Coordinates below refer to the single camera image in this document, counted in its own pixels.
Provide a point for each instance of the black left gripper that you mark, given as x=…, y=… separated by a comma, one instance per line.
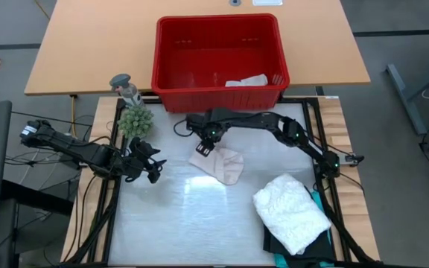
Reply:
x=138, y=167

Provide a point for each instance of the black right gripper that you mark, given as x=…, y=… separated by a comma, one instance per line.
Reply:
x=209, y=128

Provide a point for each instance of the pinkish white garment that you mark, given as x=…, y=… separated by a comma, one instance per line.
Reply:
x=222, y=164

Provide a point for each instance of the plain white thin garment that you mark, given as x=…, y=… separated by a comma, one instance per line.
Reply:
x=251, y=80

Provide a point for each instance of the white lace garment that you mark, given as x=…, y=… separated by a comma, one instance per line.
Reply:
x=292, y=216

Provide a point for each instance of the dark grey garment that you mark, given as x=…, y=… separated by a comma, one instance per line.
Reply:
x=311, y=247

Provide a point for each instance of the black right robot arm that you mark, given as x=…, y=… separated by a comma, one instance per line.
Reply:
x=259, y=119

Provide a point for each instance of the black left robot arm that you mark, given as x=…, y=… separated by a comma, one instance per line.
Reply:
x=69, y=147

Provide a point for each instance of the red plastic bin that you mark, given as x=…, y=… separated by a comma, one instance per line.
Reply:
x=199, y=100

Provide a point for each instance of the green potted plant patterned pot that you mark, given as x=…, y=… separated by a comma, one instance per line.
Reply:
x=136, y=123

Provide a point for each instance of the wooden workbench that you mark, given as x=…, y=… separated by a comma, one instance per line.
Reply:
x=88, y=44

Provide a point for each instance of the grey desk grommet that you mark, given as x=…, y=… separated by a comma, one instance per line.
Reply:
x=235, y=2

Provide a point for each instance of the black plug block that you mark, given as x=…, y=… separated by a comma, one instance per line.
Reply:
x=354, y=160

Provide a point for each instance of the white card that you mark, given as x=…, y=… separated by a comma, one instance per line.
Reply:
x=266, y=2

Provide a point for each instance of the grey metal desk leg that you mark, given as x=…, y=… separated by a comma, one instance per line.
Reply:
x=404, y=97

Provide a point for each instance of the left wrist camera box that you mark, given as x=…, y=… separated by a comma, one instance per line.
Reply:
x=143, y=147

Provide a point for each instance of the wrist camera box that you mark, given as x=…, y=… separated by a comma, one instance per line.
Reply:
x=195, y=122
x=143, y=147

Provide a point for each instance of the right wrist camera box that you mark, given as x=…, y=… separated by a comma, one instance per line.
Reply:
x=195, y=122

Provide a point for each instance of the black aluminium table frame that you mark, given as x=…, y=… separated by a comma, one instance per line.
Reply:
x=307, y=100

